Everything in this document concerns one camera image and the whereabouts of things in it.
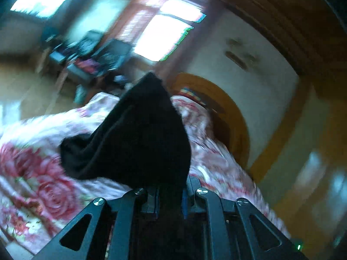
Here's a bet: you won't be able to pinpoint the wall ornament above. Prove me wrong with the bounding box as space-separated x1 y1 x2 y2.
224 38 259 69

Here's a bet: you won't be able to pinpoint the wooden wardrobe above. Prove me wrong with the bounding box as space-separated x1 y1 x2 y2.
267 84 347 252

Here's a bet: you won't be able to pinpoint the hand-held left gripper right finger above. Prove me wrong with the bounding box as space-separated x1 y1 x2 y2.
181 175 308 260

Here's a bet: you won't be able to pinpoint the bright window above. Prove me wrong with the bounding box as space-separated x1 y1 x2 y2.
132 0 207 62

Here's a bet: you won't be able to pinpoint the pink floral quilt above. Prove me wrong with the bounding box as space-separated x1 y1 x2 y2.
0 91 291 255

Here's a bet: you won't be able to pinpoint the black embroidered pants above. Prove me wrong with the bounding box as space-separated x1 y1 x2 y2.
60 71 192 260

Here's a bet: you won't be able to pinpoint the wooden arched headboard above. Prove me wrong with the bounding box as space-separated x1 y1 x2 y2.
170 73 250 170

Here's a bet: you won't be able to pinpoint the reddish curtain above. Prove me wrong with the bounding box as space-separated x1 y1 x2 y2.
115 0 164 45

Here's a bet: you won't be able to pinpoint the colourful checked pillow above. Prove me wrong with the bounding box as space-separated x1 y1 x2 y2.
179 86 208 106

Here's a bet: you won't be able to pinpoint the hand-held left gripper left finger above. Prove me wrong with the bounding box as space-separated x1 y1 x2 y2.
32 187 161 260

